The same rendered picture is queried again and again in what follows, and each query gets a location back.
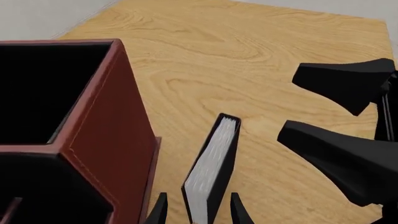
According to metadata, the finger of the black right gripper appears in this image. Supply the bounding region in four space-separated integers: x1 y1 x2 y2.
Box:
291 58 398 117
276 119 398 208

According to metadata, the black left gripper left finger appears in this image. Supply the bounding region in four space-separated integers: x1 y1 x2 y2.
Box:
145 192 169 224

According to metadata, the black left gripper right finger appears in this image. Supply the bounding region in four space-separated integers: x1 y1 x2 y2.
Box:
230 192 258 224

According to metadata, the black book with white pages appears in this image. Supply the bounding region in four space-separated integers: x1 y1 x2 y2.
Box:
180 112 242 224

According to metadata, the red-brown desk caddy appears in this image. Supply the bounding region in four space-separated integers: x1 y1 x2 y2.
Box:
0 38 163 224

